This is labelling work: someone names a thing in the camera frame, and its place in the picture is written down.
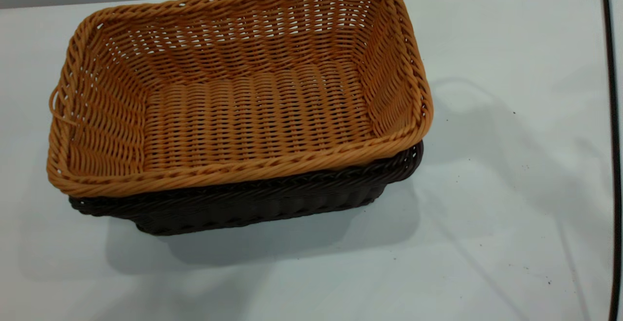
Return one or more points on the orange woven basket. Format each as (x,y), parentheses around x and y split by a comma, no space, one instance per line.
(243,112)

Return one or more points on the black woven basket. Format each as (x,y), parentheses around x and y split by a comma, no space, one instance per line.
(253,204)

